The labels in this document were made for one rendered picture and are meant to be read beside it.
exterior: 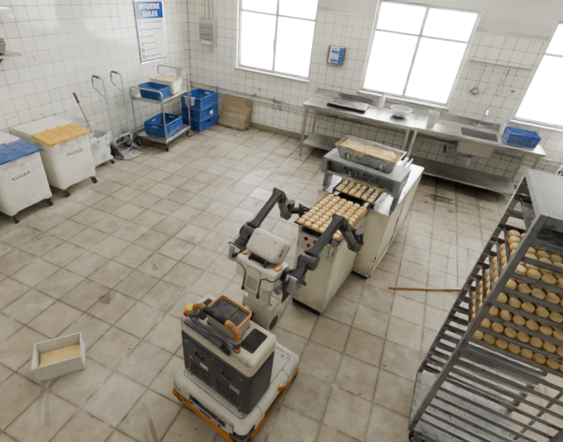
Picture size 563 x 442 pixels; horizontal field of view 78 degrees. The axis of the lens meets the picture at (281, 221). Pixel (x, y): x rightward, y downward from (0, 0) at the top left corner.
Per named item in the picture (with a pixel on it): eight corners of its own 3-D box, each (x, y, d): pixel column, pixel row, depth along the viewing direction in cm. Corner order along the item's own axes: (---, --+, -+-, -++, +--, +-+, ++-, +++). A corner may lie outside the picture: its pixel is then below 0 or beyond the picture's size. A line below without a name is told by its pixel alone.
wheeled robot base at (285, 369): (243, 456, 215) (244, 437, 201) (170, 395, 241) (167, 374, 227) (299, 374, 263) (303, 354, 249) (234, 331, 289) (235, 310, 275)
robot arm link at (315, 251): (334, 207, 223) (348, 211, 218) (338, 221, 233) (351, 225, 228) (295, 260, 204) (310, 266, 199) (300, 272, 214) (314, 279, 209)
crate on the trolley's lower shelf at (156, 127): (162, 123, 613) (161, 111, 602) (182, 127, 607) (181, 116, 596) (145, 133, 568) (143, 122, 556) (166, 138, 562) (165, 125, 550)
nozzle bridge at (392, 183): (331, 176, 359) (338, 146, 340) (401, 201, 331) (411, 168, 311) (317, 188, 335) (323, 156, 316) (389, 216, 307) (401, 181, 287)
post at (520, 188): (416, 373, 264) (528, 169, 167) (416, 370, 266) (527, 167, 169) (420, 374, 263) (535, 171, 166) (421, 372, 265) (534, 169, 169)
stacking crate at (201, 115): (200, 109, 687) (199, 98, 676) (217, 113, 677) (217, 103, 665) (181, 117, 641) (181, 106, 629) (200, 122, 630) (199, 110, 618)
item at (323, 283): (321, 262, 376) (336, 189, 325) (351, 276, 363) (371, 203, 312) (287, 302, 325) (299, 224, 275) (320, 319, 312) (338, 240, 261)
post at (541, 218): (407, 429, 229) (540, 214, 133) (408, 424, 232) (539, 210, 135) (411, 431, 228) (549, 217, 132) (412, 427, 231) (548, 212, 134)
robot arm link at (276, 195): (275, 181, 240) (288, 188, 237) (275, 193, 252) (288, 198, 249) (238, 230, 220) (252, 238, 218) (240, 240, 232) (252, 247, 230)
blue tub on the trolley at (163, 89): (149, 91, 553) (148, 81, 544) (172, 96, 544) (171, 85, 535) (137, 96, 529) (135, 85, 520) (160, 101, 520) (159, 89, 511)
